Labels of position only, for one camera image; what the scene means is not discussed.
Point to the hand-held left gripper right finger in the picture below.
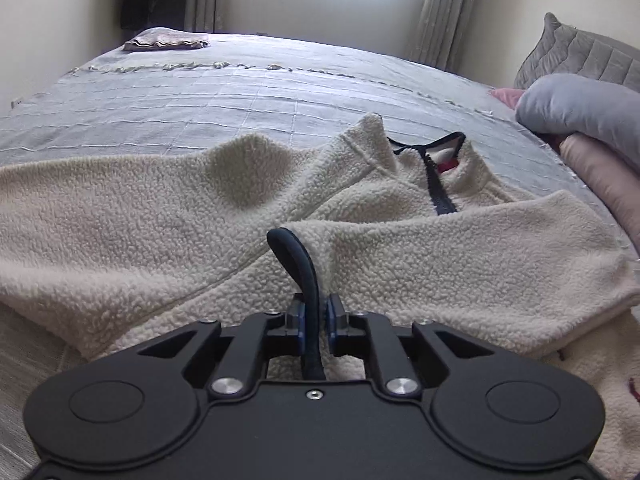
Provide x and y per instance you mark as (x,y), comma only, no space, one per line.
(331,321)

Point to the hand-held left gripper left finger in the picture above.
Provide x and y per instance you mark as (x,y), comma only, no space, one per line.
(298,324)

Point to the cream fleece pullover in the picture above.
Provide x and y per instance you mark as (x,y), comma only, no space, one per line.
(165,225)

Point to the grey bed with bedspread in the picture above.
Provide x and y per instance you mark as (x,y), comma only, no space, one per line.
(240,90)

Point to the folded beige cloth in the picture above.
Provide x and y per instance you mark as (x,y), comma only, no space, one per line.
(165,40)

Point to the pink pillow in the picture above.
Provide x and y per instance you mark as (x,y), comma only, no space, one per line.
(610,175)

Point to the lavender pillow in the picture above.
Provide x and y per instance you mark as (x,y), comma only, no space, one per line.
(585,110)

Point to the grey quilted cushion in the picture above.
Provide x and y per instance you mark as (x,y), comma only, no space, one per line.
(580,52)

